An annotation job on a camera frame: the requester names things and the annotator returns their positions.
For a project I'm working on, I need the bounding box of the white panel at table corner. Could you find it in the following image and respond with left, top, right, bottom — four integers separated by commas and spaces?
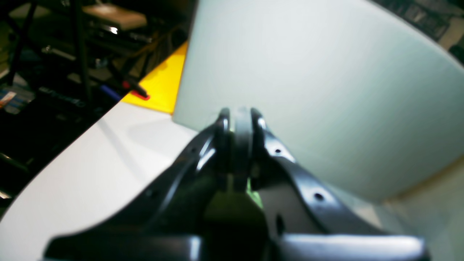
173, 0, 464, 200

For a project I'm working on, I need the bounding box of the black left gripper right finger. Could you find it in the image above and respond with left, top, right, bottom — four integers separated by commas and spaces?
250, 108, 430, 261

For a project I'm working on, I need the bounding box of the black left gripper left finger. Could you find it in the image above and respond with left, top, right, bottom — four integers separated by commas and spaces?
44, 108, 252, 261

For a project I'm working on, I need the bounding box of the yellow mat beside table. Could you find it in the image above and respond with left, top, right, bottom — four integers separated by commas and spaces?
121, 42, 188, 115

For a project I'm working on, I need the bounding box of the olive green t-shirt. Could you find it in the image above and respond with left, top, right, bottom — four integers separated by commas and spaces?
202, 180, 268, 261

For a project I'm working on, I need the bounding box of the dark equipment shelf rack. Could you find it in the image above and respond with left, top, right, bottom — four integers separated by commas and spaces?
1, 0, 197, 207

